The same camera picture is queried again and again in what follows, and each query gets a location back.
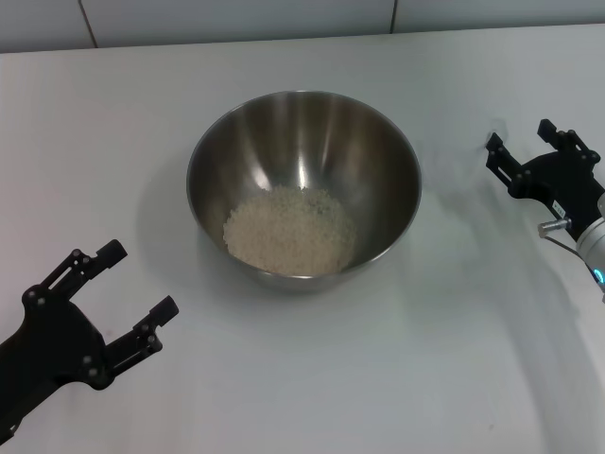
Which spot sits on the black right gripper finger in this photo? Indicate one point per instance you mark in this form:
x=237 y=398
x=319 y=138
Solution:
x=548 y=128
x=496 y=151

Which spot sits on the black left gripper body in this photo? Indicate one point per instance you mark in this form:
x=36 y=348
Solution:
x=52 y=340

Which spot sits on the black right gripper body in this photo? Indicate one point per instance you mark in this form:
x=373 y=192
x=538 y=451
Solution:
x=567 y=184

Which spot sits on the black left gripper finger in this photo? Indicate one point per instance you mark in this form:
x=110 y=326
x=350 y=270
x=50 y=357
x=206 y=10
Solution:
x=113 y=253
x=166 y=311

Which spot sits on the white rice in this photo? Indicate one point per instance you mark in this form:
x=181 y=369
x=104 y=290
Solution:
x=288 y=236

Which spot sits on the stainless steel mixing bowl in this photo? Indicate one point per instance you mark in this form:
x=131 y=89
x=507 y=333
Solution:
x=302 y=151

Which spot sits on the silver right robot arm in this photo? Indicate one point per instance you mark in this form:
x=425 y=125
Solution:
x=595 y=246

